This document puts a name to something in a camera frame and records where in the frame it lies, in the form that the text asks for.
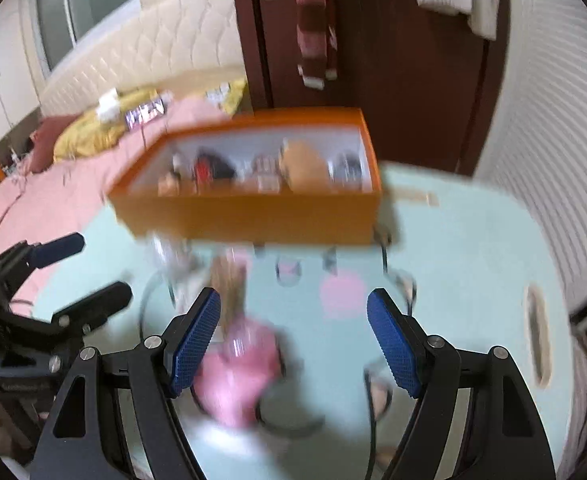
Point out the white slatted wardrobe door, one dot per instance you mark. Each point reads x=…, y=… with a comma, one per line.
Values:
x=563, y=135

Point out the dark brown door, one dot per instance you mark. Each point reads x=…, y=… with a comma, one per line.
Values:
x=398, y=85

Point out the clear reddish item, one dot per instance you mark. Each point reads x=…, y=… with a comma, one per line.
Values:
x=267, y=172

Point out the clear plastic bag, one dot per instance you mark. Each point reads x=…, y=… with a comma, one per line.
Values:
x=173, y=265

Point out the dark glass jar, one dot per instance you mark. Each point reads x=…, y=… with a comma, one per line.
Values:
x=347, y=170

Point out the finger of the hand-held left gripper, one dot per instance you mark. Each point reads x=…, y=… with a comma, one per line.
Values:
x=98, y=301
x=55, y=251

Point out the dark small item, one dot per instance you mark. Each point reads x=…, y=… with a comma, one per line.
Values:
x=213, y=165

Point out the peach round toy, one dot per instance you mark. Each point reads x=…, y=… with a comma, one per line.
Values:
x=303, y=170

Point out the small tan perfume bottle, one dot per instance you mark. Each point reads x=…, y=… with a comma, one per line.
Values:
x=229, y=285

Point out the white tissue box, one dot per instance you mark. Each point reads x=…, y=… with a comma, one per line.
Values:
x=107, y=105

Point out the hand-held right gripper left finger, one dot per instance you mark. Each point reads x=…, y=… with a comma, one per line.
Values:
x=193, y=345

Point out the yellow cartoon bed sheet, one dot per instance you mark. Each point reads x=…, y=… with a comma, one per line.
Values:
x=233, y=95

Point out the orange cardboard box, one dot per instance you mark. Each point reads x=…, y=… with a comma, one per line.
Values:
x=248, y=220

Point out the cream tufted headboard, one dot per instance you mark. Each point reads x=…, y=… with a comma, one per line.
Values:
x=173, y=35

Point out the yellow pillow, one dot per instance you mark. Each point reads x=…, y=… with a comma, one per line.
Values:
x=83, y=135

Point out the maroon pink striped scarf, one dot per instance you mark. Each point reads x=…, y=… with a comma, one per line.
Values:
x=311, y=25

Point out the pink blanket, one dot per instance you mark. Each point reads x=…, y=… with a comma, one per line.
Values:
x=73, y=185

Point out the window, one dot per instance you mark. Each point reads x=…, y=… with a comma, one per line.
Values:
x=93, y=0

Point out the light green cartoon desktop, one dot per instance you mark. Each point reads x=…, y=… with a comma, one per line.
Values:
x=463, y=260

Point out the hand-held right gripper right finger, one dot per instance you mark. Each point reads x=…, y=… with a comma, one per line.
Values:
x=393, y=345

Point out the white cabinet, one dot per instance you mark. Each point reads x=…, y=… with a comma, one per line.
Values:
x=3, y=90

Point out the dusty red pillow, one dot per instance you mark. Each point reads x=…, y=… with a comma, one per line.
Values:
x=48, y=135

